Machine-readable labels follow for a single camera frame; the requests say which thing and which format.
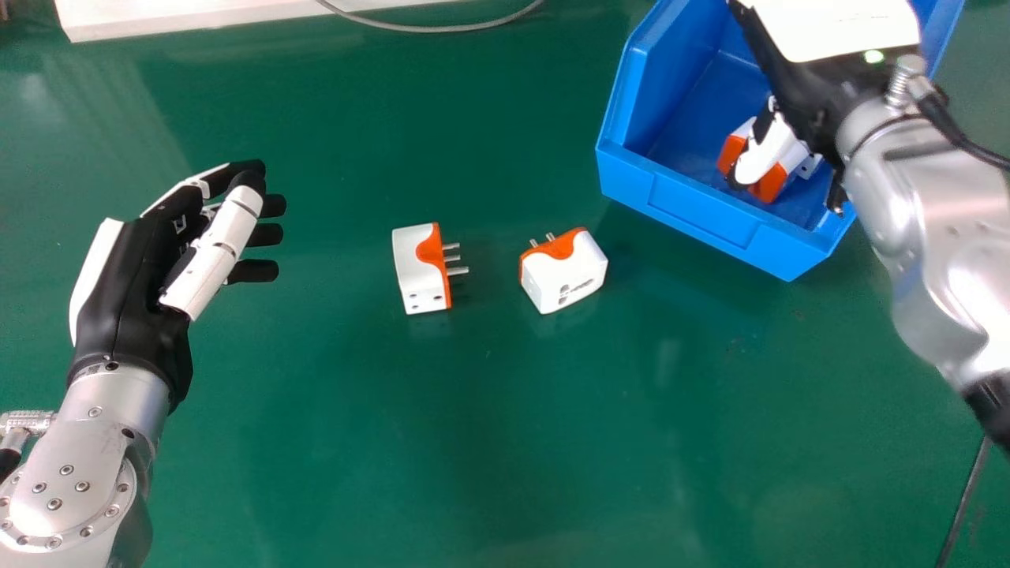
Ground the white socket strip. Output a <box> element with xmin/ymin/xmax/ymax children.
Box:
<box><xmin>54</xmin><ymin>0</ymin><xmax>443</xmax><ymax>43</ymax></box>

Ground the grey cable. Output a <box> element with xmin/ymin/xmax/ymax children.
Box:
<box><xmin>316</xmin><ymin>0</ymin><xmax>547</xmax><ymax>34</ymax></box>

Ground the blue plastic bin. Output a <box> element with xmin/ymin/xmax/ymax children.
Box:
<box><xmin>596</xmin><ymin>0</ymin><xmax>965</xmax><ymax>282</ymax></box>

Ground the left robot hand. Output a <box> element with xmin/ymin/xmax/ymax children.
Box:
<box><xmin>69</xmin><ymin>159</ymin><xmax>287</xmax><ymax>413</ymax></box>

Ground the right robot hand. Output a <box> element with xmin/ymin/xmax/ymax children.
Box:
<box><xmin>727</xmin><ymin>0</ymin><xmax>924</xmax><ymax>189</ymax></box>

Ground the black cable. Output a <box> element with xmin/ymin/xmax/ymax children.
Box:
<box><xmin>934</xmin><ymin>435</ymin><xmax>993</xmax><ymax>568</ymax></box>

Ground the white-and-orange plug adapter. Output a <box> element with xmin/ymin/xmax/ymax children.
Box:
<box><xmin>391</xmin><ymin>222</ymin><xmax>469</xmax><ymax>316</ymax></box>
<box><xmin>518</xmin><ymin>227</ymin><xmax>609</xmax><ymax>316</ymax></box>
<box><xmin>716</xmin><ymin>120</ymin><xmax>823</xmax><ymax>204</ymax></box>

